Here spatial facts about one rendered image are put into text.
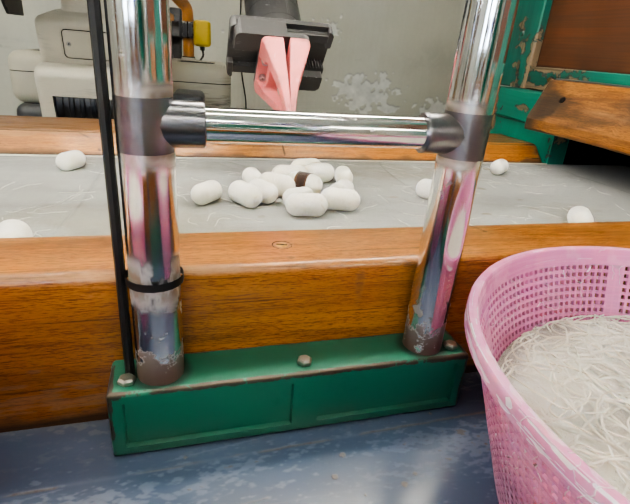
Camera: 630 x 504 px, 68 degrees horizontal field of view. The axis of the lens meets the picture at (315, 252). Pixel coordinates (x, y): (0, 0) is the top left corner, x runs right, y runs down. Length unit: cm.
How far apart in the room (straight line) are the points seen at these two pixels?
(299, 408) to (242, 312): 6
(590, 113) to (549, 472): 55
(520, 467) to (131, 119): 20
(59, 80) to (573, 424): 101
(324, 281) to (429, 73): 248
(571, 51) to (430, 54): 192
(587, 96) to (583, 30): 14
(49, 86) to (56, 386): 86
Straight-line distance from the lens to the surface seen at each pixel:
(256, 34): 48
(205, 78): 133
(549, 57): 85
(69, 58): 112
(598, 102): 69
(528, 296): 31
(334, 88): 255
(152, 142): 20
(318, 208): 39
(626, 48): 75
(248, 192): 40
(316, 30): 51
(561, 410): 25
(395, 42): 263
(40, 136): 62
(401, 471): 27
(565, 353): 30
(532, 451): 19
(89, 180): 50
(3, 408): 30
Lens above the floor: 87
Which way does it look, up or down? 24 degrees down
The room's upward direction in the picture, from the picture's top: 5 degrees clockwise
